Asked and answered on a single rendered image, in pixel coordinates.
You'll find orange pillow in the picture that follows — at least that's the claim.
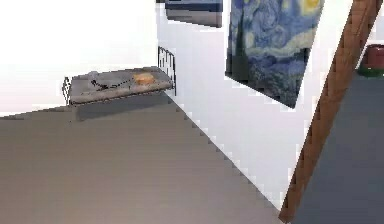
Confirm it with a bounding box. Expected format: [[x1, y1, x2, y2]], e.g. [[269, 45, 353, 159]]
[[132, 72, 157, 86]]

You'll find blue swirly night sky painting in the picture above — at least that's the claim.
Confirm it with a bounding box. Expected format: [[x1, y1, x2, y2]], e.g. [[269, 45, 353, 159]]
[[224, 0, 326, 109]]

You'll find blue and grey framed picture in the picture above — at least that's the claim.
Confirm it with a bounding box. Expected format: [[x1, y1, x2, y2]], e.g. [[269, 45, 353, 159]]
[[155, 0, 224, 29]]

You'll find dark red pot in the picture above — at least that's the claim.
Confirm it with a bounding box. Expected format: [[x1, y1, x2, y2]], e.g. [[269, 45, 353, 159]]
[[358, 44, 384, 78]]

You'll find grey bed with metal frame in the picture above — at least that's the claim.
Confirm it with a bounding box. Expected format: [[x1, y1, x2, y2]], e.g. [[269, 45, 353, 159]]
[[61, 45, 178, 107]]

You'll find black cable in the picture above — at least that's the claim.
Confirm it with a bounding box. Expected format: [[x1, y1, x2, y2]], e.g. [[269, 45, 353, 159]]
[[90, 78, 134, 92]]

